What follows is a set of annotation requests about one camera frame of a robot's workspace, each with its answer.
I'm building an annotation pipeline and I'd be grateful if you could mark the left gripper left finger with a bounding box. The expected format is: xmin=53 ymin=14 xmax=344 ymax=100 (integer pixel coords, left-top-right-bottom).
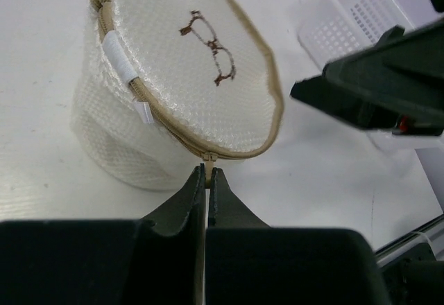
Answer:
xmin=1 ymin=166 xmax=206 ymax=304

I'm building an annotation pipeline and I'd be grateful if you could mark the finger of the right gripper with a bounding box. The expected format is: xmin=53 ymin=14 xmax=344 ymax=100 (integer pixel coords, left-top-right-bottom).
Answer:
xmin=290 ymin=20 xmax=443 ymax=135

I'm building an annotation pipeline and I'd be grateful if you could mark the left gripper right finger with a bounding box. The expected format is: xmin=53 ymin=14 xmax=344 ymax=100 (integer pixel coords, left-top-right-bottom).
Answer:
xmin=205 ymin=168 xmax=387 ymax=304

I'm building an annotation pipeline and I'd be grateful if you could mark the round mesh laundry bag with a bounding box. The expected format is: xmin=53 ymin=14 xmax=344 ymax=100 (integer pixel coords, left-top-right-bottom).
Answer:
xmin=72 ymin=0 xmax=284 ymax=191

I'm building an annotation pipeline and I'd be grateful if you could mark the white perforated plastic basket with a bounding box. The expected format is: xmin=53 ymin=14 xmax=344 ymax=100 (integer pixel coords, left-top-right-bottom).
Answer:
xmin=298 ymin=0 xmax=443 ymax=150

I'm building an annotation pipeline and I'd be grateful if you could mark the aluminium rail frame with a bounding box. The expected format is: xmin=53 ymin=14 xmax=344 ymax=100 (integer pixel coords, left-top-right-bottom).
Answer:
xmin=375 ymin=215 xmax=443 ymax=267

